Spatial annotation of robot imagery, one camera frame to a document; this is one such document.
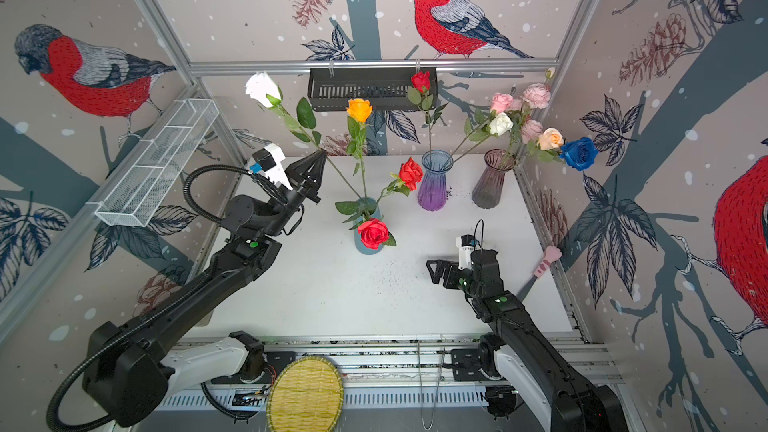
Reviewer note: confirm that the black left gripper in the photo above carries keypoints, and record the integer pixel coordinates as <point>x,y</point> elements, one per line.
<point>306,182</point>

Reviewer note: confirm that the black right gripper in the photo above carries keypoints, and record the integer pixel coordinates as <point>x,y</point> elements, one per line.
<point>454,268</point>

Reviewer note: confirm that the teal ceramic vase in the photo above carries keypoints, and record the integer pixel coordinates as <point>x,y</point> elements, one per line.
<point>368,227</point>

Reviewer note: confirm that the orange rose flower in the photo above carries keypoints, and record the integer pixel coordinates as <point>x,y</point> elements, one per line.
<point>358,111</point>

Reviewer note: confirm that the blue purple glass vase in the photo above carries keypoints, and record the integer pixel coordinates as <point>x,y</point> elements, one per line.
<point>432,194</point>

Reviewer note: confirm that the smoky pink glass vase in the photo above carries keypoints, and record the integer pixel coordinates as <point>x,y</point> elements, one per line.
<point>488,190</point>

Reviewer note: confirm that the white rose flower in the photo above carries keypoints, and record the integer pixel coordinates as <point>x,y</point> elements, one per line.
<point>302,124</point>
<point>484,126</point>

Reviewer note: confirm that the dark red rose flower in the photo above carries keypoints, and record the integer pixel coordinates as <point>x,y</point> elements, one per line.
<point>421,95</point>

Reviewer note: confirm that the pink carnation flower stem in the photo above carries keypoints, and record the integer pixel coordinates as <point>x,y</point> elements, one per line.
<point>531,130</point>

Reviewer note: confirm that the cream peach rose stem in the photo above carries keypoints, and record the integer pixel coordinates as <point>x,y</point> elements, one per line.
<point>545,146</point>

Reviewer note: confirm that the blue rose flower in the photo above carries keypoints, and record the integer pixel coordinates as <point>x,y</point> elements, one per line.
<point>579,154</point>

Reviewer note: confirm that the pink rose flower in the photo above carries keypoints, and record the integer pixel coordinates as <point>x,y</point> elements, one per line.
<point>501,102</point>

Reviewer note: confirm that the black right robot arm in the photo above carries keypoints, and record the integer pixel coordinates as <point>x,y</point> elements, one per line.
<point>515,350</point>

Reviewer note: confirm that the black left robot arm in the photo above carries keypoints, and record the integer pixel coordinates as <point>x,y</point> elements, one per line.
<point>128,370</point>

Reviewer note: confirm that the pink silicone spatula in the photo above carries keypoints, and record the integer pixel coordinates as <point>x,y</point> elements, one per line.
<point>551,255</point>

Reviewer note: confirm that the yellow woven round mat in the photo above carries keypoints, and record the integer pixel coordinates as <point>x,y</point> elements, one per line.
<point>308,395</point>

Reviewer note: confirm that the black hanging wire basket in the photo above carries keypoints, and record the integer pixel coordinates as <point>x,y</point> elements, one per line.
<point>385,88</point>

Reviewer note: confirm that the white mesh wall shelf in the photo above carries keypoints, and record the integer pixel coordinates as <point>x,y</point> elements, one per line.
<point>142,189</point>

